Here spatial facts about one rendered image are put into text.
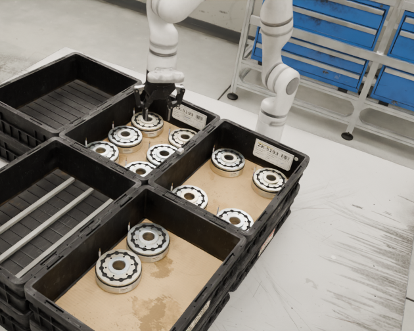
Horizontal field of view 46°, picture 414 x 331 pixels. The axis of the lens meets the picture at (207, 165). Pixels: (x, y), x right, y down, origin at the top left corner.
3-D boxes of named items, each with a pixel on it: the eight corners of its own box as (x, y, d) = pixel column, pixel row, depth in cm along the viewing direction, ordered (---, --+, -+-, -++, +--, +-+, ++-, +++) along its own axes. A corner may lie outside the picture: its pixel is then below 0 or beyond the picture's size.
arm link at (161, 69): (148, 83, 118) (150, 60, 114) (141, 61, 126) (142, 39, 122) (184, 83, 121) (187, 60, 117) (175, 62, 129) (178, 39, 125)
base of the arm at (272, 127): (252, 143, 174) (261, 101, 164) (276, 149, 174) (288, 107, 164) (248, 157, 167) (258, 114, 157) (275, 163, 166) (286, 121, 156)
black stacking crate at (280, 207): (217, 148, 158) (223, 118, 151) (300, 187, 148) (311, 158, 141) (142, 215, 130) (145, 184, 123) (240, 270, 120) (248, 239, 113)
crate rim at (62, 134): (144, 87, 162) (144, 81, 160) (221, 123, 152) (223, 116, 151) (56, 142, 134) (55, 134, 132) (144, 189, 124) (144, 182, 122)
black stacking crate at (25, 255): (58, 169, 139) (55, 136, 132) (140, 216, 130) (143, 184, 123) (-69, 253, 111) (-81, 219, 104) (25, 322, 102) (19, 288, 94)
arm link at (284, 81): (306, 69, 151) (293, 117, 161) (284, 58, 156) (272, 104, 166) (287, 75, 145) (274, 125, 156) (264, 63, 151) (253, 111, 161)
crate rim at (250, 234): (221, 123, 152) (223, 116, 151) (309, 163, 142) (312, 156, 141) (144, 189, 124) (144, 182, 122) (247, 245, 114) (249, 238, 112)
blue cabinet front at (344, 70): (251, 58, 323) (269, -28, 288) (357, 92, 306) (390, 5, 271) (249, 59, 321) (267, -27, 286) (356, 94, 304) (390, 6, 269)
